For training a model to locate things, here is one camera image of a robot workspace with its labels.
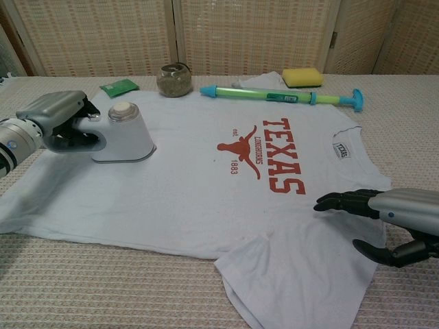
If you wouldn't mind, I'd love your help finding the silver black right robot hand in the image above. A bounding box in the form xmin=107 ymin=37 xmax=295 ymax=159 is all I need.
xmin=313 ymin=186 xmax=439 ymax=269

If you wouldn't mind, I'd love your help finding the yellow sponge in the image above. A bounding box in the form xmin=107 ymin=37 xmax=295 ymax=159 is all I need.
xmin=281 ymin=67 xmax=324 ymax=88

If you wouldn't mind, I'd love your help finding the woven wooden folding screen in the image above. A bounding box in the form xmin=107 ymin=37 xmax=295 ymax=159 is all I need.
xmin=0 ymin=0 xmax=439 ymax=77

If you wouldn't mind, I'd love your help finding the green foil packet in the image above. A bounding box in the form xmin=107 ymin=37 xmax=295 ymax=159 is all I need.
xmin=99 ymin=78 xmax=141 ymax=100

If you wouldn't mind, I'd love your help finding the green and blue water pump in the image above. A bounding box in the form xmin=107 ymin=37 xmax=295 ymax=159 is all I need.
xmin=200 ymin=85 xmax=366 ymax=113

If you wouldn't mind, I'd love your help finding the beige woven fringed tablecloth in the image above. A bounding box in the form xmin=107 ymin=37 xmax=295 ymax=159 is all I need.
xmin=0 ymin=73 xmax=439 ymax=329

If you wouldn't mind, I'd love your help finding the round glass jar with herbs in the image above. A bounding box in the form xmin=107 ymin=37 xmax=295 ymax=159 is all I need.
xmin=156 ymin=62 xmax=193 ymax=97

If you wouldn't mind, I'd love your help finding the white handheld steamer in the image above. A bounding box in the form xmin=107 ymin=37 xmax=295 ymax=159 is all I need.
xmin=73 ymin=101 xmax=158 ymax=165

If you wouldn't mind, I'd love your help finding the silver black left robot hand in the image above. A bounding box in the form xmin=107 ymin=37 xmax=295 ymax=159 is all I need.
xmin=15 ymin=90 xmax=104 ymax=154

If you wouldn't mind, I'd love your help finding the white Texas Longhorns T-shirt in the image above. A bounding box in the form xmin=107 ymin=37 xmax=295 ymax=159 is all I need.
xmin=0 ymin=71 xmax=393 ymax=329

